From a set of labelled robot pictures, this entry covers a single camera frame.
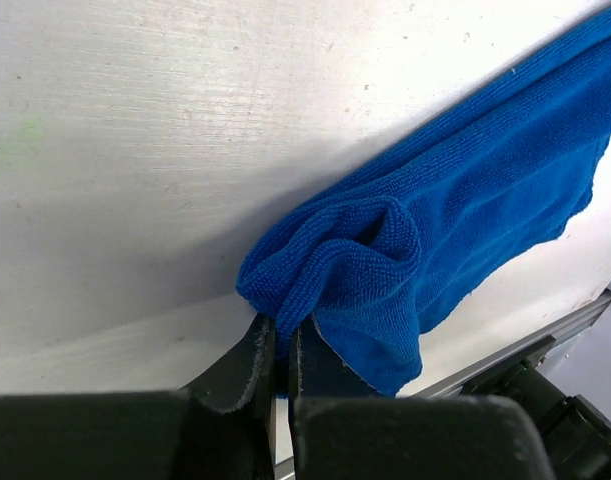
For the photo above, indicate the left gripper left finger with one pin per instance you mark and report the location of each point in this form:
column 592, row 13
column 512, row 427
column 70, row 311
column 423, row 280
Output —
column 229, row 427

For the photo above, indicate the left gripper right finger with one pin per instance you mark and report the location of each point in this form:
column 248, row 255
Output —
column 330, row 409

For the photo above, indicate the blue towel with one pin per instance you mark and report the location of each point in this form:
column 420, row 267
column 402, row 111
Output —
column 387, row 253

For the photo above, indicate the aluminium mounting rail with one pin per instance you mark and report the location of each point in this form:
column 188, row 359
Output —
column 439, row 433

